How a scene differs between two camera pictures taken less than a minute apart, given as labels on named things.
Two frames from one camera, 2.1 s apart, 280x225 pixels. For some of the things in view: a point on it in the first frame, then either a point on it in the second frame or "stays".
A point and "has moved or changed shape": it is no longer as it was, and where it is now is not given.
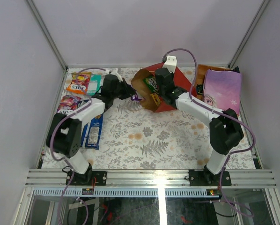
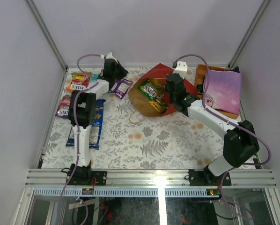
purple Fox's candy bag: (68, 103) stays
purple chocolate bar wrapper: (135, 97) has moved or changed shape
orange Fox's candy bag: (78, 84) stays
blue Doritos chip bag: (91, 133) stays
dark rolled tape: (199, 89) stays
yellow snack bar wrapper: (156, 98) → (159, 108)
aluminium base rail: (150, 177) stays
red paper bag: (142, 92) has moved or changed shape
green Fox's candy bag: (151, 83) has moved or changed shape
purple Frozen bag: (222, 89) stays
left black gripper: (125, 88) → (117, 71)
